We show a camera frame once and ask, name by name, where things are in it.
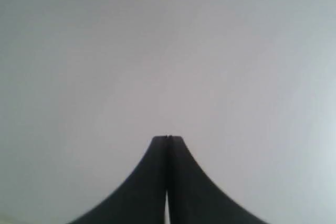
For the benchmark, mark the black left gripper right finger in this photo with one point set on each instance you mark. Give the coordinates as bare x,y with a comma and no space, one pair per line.
193,197

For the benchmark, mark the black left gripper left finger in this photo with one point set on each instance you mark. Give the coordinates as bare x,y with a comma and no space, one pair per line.
141,197

